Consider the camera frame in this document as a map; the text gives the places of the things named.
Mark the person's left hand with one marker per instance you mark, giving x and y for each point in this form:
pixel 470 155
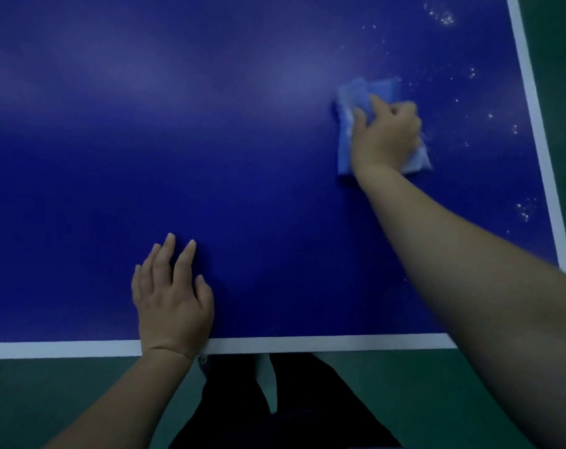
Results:
pixel 173 313

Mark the person's right hand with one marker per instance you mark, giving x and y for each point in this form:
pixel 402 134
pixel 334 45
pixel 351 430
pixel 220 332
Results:
pixel 386 140

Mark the person's right thumb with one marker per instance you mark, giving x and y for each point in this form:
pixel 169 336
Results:
pixel 358 121

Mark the person's left middle finger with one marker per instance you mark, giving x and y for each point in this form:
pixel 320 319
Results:
pixel 164 259

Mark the person's left thumb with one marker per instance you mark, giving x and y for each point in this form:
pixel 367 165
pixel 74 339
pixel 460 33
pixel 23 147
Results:
pixel 205 293

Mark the person's left little finger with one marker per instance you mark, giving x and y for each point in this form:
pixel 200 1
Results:
pixel 136 282

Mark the blue cleaning cloth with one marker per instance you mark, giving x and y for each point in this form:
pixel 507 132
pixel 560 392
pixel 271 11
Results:
pixel 346 135

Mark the person's right forearm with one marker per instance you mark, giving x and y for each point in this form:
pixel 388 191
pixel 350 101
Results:
pixel 475 285

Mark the person's left forearm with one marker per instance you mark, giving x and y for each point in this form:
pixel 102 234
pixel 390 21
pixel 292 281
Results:
pixel 124 402

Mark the person's black trousers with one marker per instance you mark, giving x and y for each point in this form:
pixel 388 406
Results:
pixel 306 406

